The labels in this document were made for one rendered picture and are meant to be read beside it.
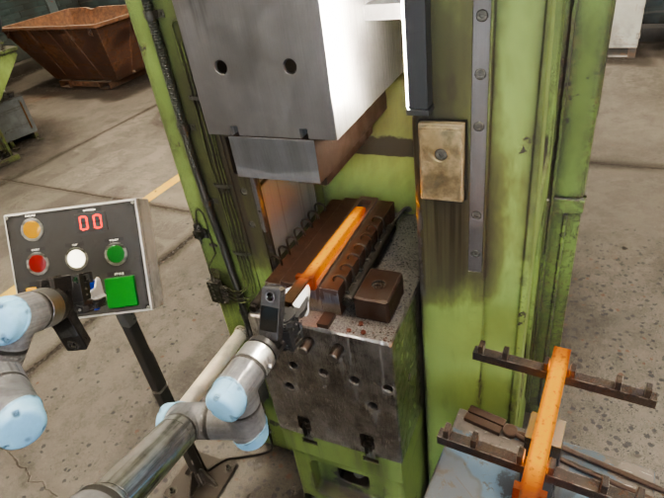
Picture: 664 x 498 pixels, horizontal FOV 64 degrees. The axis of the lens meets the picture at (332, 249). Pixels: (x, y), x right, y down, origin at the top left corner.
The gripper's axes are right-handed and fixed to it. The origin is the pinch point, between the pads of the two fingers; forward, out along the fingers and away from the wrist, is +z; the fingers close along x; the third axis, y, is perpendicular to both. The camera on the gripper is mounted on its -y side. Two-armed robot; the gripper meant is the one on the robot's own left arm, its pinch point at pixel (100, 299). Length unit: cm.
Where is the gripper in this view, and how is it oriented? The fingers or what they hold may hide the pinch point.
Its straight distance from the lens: 130.8
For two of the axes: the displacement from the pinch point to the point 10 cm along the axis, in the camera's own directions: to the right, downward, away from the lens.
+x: -9.9, 1.2, 0.5
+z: 0.4, -0.7, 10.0
